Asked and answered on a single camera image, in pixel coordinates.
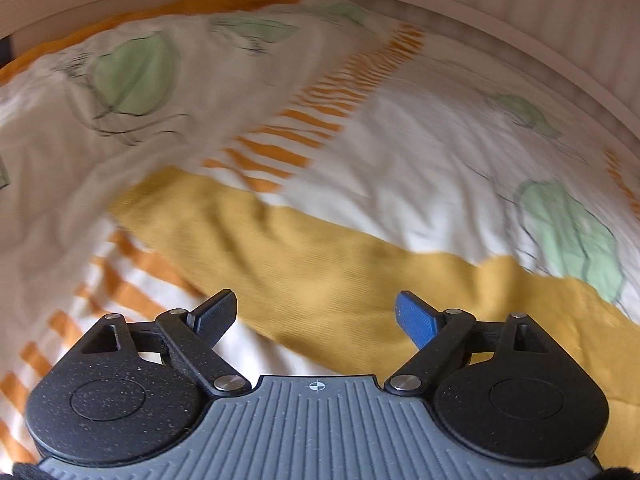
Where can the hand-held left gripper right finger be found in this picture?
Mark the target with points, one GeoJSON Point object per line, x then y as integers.
{"type": "Point", "coordinates": [415, 320]}

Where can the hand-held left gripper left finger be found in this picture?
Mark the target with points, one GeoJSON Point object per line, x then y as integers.
{"type": "Point", "coordinates": [219, 312]}

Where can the yellow knitted sweater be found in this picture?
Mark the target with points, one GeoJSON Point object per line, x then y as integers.
{"type": "Point", "coordinates": [325, 270]}

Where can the white leaf printed duvet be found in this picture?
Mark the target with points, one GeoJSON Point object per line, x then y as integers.
{"type": "Point", "coordinates": [425, 160]}

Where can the orange bed sheet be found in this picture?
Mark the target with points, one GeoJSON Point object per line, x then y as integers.
{"type": "Point", "coordinates": [150, 10]}

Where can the white slatted bed frame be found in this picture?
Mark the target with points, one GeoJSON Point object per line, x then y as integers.
{"type": "Point", "coordinates": [500, 5]}

